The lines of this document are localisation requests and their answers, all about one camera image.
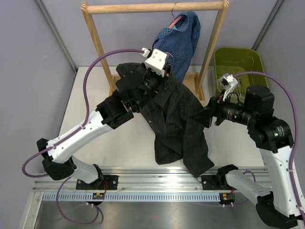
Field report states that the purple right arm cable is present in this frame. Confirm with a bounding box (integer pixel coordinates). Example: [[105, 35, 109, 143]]
[[232, 71, 305, 215]]

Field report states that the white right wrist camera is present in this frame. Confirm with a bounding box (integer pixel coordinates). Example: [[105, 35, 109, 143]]
[[218, 73, 238, 101]]

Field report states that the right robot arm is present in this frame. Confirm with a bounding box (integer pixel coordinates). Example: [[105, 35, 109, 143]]
[[192, 85, 303, 229]]

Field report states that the pink hanger of black shirt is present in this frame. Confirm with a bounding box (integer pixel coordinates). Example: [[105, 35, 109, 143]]
[[165, 52, 174, 71]]

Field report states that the wooden clothes rack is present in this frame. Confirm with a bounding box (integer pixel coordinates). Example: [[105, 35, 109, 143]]
[[81, 0, 229, 103]]

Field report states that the blue checkered shirt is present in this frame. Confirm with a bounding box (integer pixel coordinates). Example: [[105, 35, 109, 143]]
[[152, 11, 201, 82]]

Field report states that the green plastic basket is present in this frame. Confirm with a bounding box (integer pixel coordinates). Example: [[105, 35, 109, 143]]
[[213, 47, 268, 101]]

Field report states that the black pinstriped shirt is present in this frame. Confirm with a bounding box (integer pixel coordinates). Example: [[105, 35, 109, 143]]
[[115, 62, 214, 178]]

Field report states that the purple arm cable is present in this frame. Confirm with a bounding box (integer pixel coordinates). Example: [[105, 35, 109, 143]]
[[232, 71, 305, 215], [21, 48, 148, 225]]

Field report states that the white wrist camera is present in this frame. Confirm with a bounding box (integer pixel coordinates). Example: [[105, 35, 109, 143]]
[[218, 73, 238, 101], [142, 48, 169, 77]]

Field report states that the aluminium mounting rail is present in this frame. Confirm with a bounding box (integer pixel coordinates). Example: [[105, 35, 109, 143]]
[[32, 167, 271, 192]]

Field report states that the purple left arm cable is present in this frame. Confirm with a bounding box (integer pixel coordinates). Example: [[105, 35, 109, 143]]
[[21, 48, 148, 225]]

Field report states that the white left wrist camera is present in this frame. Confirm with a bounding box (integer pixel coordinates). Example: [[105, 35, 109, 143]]
[[142, 48, 169, 77]]

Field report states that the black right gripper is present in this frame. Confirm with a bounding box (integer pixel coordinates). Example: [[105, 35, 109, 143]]
[[191, 89, 257, 128]]

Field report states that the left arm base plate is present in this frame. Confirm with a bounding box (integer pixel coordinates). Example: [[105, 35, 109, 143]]
[[76, 175, 119, 190]]

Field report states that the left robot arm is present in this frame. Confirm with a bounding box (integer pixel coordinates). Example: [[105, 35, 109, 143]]
[[37, 69, 167, 190]]

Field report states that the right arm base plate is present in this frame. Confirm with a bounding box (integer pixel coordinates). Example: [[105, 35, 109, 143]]
[[201, 175, 234, 191]]

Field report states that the slotted grey cable duct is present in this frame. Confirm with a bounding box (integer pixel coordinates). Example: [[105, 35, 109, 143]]
[[42, 192, 220, 202]]

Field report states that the pink hanger of blue shirt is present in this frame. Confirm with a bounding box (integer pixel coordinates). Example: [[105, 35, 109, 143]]
[[168, 2, 183, 29]]

